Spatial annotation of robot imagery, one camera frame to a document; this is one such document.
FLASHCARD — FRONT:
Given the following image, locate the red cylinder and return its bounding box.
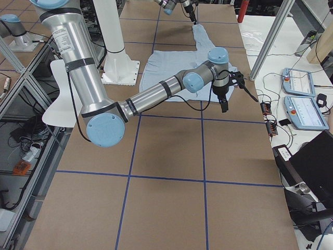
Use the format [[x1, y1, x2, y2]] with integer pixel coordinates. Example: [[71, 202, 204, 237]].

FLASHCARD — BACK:
[[237, 0, 249, 23]]

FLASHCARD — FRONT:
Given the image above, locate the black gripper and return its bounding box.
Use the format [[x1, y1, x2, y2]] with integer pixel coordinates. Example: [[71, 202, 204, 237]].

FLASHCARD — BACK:
[[212, 85, 229, 113], [184, 5, 197, 24]]

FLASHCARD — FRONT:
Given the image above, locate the orange device on floor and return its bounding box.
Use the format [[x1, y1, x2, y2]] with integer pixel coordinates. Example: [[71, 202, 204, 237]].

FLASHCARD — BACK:
[[12, 160, 31, 176]]

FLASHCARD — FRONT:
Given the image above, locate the black relay box with wires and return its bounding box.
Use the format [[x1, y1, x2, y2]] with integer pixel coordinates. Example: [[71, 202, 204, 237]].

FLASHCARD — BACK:
[[260, 102, 272, 115]]

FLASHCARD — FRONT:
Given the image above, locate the black laptop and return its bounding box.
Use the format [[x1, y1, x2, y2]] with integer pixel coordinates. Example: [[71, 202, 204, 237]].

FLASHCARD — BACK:
[[272, 130, 332, 208]]

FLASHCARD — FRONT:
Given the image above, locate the white plastic chair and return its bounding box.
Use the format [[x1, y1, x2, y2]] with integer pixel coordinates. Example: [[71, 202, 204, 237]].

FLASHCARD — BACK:
[[42, 59, 76, 128]]

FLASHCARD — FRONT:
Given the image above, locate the blue teach pendant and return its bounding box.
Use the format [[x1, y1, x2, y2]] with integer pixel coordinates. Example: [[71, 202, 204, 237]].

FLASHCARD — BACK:
[[282, 68, 316, 97], [284, 95, 329, 131]]

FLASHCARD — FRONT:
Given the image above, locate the upper blue teach pendant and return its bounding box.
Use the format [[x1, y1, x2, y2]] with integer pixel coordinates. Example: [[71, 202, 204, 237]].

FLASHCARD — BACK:
[[282, 68, 316, 97]]

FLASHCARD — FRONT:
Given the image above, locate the aluminium frame post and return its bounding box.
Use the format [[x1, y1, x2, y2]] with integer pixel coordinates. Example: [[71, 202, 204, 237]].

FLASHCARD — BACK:
[[249, 0, 295, 81]]

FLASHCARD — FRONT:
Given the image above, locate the light blue button shirt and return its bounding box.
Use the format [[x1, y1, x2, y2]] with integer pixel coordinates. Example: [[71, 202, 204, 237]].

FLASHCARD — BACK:
[[139, 24, 240, 103]]

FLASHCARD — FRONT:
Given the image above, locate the clear plastic bag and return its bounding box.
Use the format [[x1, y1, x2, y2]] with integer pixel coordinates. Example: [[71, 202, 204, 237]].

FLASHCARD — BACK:
[[241, 30, 265, 52]]

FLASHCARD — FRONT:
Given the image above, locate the lower blue teach pendant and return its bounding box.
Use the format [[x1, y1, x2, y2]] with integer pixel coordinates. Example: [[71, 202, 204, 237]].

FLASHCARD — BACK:
[[284, 95, 329, 131]]

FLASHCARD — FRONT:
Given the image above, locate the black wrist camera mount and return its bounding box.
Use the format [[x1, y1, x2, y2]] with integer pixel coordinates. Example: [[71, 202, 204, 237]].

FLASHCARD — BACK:
[[229, 71, 259, 103]]

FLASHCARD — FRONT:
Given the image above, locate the white camera mast with base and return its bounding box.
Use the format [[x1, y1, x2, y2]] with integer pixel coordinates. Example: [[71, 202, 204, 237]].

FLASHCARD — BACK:
[[93, 0, 140, 85]]

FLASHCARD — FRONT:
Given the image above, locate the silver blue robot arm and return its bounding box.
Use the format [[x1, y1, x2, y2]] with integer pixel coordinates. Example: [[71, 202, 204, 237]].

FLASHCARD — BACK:
[[154, 0, 199, 24], [33, 1, 232, 147]]

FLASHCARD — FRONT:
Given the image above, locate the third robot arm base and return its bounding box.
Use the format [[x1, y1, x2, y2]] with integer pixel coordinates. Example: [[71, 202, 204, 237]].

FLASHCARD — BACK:
[[1, 14, 44, 52]]

